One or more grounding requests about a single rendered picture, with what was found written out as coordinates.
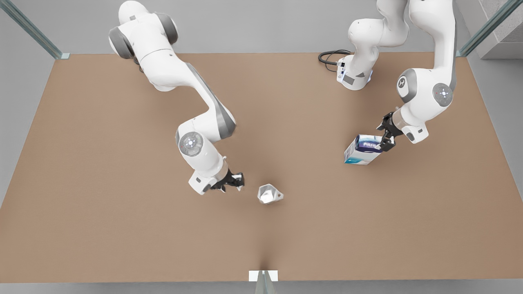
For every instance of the blue and white carton box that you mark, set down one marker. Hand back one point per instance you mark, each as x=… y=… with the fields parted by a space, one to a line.
x=361 y=150

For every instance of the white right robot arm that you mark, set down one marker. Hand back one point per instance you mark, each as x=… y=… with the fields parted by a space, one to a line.
x=192 y=94

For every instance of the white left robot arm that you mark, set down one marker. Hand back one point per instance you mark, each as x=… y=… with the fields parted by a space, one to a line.
x=429 y=81

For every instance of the white faceted cup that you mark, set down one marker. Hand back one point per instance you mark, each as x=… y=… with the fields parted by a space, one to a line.
x=269 y=194

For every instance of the grey concrete block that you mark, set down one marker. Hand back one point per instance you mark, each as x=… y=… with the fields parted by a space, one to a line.
x=500 y=30

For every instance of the silver frame post with white foot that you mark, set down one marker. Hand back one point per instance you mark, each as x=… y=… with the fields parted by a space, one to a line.
x=263 y=281

